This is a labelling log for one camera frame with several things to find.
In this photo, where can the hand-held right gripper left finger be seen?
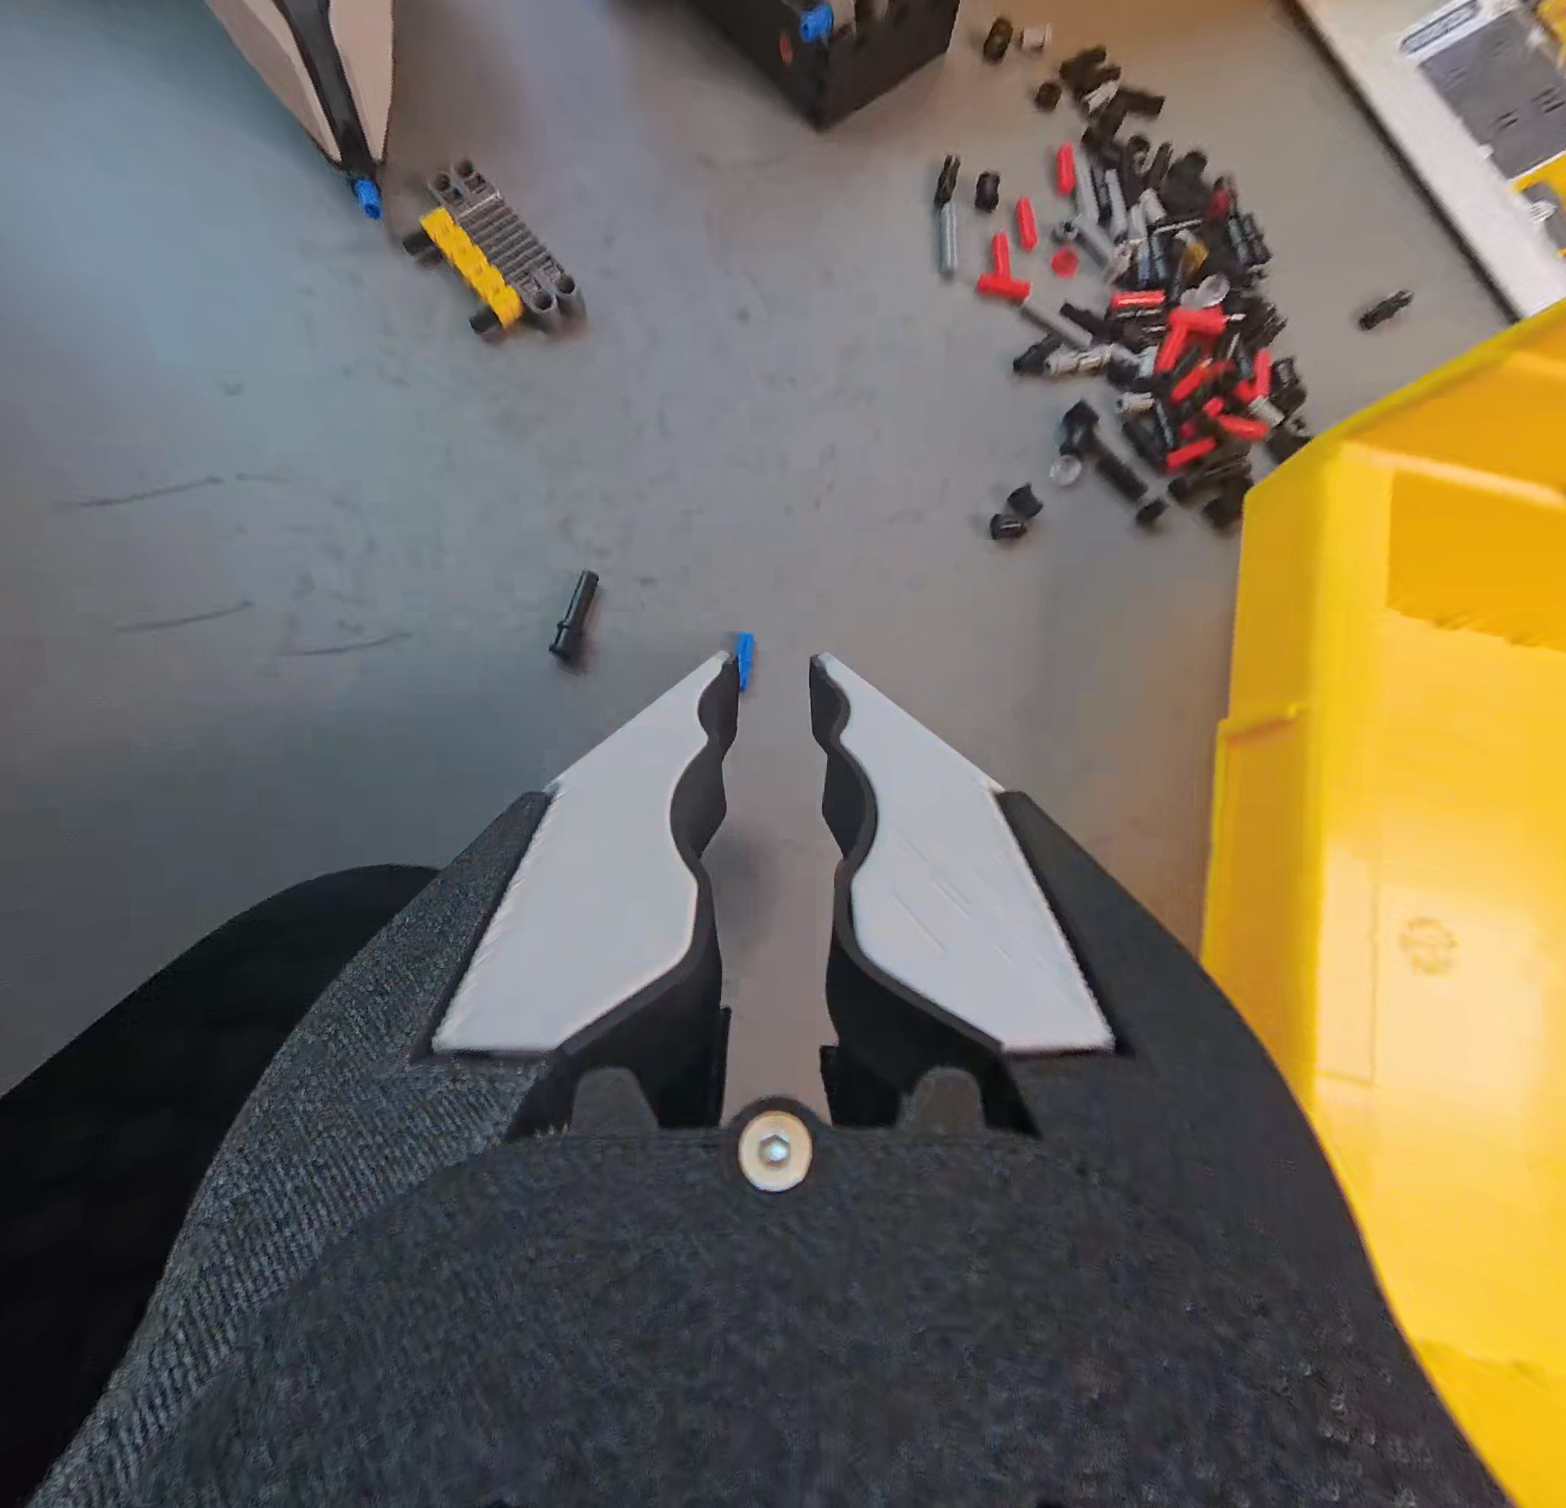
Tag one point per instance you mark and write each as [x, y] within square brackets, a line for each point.
[574, 920]

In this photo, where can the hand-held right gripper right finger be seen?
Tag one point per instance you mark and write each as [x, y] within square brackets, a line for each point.
[979, 920]

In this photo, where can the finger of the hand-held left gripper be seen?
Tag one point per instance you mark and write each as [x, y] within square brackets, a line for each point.
[367, 28]
[245, 15]

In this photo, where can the black lego axle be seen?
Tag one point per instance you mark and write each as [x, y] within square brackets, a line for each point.
[423, 241]
[489, 323]

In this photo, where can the yellow lego beam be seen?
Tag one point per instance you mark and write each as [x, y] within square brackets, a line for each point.
[483, 274]
[455, 248]

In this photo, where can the black lego pin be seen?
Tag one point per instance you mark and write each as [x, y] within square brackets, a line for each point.
[573, 615]

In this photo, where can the yellow plastic bin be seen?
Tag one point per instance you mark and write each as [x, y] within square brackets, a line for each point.
[1406, 798]

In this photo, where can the yellow black lego model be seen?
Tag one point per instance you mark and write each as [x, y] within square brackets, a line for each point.
[857, 39]

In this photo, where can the pile of small lego pins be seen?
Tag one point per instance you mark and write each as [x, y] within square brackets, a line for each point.
[1162, 308]

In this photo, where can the instruction booklet on stand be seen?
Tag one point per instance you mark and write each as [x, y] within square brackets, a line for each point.
[1357, 39]

